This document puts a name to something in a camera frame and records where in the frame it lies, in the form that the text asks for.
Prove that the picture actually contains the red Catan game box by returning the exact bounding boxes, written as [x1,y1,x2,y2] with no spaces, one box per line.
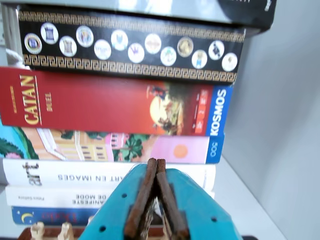
[0,66,235,137]

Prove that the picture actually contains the blue book with moon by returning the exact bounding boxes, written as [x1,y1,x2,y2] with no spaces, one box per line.
[11,206,96,226]

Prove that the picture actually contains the colourful puzzle box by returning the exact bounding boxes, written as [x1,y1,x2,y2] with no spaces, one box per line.
[0,124,226,165]

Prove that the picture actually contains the black box with round medallions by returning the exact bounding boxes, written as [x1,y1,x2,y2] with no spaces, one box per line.
[17,9,247,85]

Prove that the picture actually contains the white manifeste de mode book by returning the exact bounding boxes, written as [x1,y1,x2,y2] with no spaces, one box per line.
[4,186,216,208]

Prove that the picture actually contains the grey and black box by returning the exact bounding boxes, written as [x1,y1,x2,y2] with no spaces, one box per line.
[2,0,279,38]

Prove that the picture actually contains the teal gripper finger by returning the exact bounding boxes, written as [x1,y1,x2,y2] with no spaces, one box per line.
[82,158,158,240]
[156,158,242,240]

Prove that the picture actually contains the wooden chess board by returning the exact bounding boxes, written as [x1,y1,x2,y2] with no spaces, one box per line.
[17,226,86,240]

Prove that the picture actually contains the white art en images book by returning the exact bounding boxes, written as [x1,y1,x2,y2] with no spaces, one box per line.
[1,157,217,193]

